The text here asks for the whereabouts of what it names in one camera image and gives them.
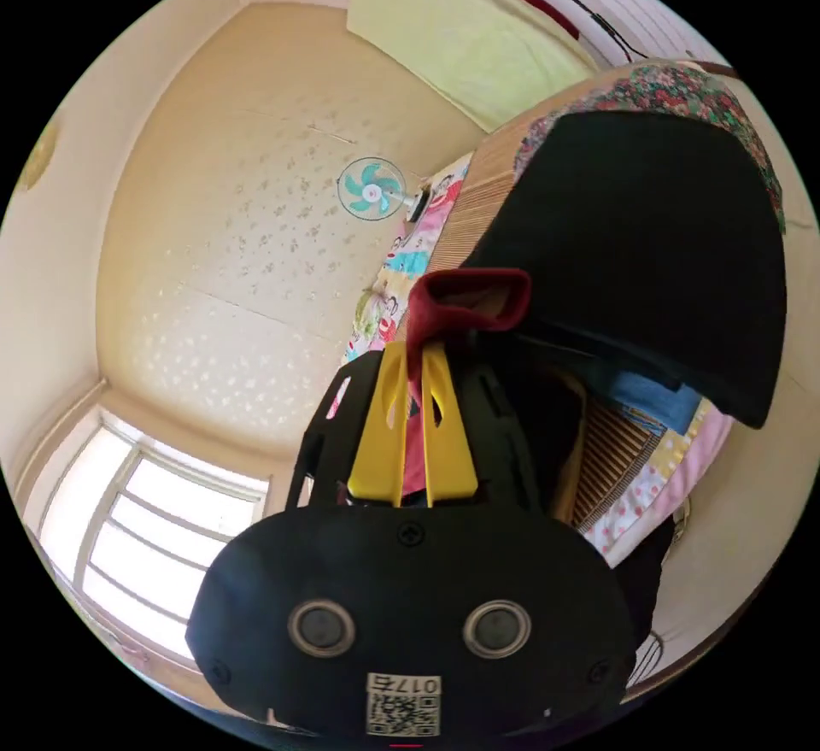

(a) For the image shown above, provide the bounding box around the blue garment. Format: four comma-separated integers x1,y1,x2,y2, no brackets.
604,371,704,437

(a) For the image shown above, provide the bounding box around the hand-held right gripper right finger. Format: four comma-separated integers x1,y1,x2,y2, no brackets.
421,343,480,507

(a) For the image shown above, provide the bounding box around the black garment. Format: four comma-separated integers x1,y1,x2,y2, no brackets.
460,110,788,431

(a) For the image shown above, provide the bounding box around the window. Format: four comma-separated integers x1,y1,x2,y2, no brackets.
24,409,272,670

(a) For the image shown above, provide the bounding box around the teal wall fan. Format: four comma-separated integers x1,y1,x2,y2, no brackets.
337,155,431,225

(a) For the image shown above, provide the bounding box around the red long sleeve shirt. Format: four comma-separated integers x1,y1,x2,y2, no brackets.
401,268,534,499

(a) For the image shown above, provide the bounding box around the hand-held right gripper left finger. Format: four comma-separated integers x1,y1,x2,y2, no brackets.
347,340,409,507

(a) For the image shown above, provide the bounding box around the floral quilt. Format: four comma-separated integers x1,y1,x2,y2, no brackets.
514,61,788,234

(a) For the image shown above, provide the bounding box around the pale yellow curtain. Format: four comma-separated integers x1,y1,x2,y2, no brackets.
346,0,598,134

